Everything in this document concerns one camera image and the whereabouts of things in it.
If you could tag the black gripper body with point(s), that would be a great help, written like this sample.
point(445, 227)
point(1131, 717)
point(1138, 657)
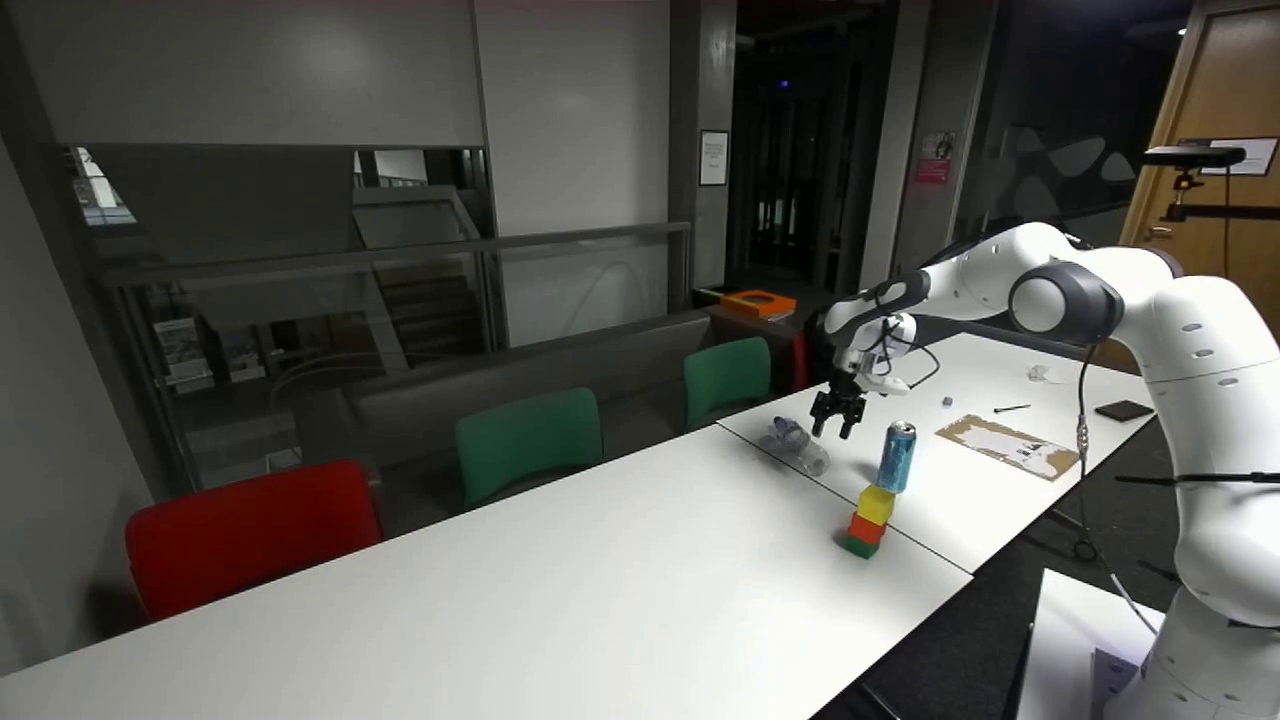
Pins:
point(846, 393)

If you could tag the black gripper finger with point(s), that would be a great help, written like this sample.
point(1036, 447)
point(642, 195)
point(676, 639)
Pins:
point(849, 421)
point(820, 408)

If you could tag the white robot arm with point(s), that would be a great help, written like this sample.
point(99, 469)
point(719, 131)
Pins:
point(1212, 379)

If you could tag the clear plastic water bottle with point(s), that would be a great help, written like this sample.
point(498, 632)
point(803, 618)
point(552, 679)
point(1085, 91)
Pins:
point(791, 443)

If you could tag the stacked colourful blocks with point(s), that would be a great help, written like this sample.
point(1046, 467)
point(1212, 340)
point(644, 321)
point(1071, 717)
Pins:
point(868, 523)

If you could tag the green chair far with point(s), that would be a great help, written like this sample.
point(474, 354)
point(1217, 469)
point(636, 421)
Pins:
point(724, 379)

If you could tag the green chair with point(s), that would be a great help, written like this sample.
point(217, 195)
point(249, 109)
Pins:
point(524, 443)
point(724, 379)

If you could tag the orange box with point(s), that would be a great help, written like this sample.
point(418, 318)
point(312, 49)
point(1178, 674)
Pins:
point(757, 304)

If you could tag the green chair near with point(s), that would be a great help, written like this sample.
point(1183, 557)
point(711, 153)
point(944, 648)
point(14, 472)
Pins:
point(524, 443)

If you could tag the grey sofa bench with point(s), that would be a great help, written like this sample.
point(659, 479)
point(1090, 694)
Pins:
point(402, 425)

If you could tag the red chair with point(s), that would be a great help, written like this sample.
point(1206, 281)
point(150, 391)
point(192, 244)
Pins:
point(234, 538)

